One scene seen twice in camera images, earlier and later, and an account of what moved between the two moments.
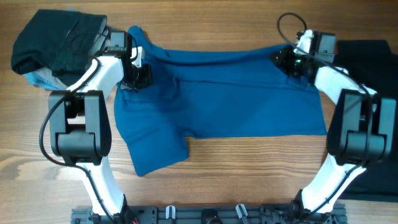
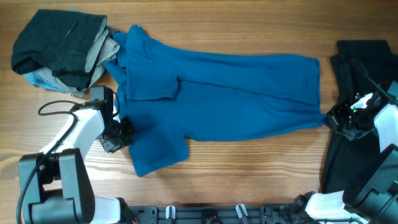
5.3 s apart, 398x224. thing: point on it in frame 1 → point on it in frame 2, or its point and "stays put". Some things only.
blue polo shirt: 204,93 stays put
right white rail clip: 239,211 stays put
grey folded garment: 55,81 stays put
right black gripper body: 292,61 → 352,121
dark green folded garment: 60,42 stays put
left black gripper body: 140,77 → 118,134
